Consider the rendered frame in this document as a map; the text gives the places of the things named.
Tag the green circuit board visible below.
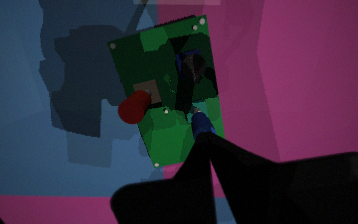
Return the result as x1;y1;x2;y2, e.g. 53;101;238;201
107;15;225;168

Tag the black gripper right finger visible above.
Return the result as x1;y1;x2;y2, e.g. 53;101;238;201
205;131;358;224

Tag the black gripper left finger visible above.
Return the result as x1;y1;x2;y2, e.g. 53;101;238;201
110;132;218;224

